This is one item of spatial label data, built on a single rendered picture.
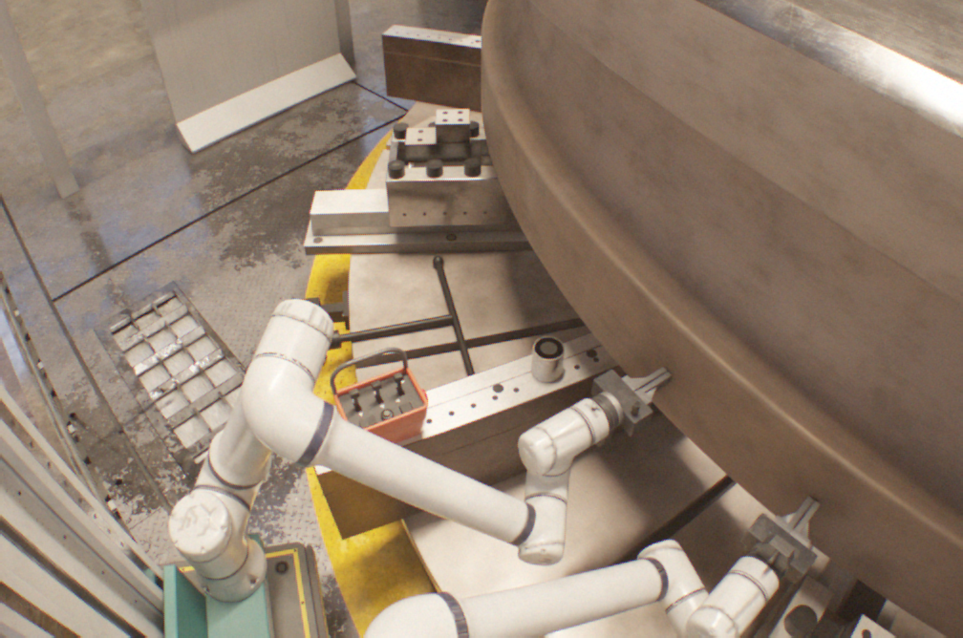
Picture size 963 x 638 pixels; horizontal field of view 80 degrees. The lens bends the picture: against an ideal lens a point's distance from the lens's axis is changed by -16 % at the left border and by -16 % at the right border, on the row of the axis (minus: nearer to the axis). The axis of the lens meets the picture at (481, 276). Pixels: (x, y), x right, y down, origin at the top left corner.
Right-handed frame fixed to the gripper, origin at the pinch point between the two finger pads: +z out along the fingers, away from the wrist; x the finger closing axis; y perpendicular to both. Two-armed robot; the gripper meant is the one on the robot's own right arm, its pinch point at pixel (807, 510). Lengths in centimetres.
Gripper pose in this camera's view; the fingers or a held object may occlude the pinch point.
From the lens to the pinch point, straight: 136.1
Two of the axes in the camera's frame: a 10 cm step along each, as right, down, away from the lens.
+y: 0.0, 7.2, 6.9
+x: 6.7, 5.1, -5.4
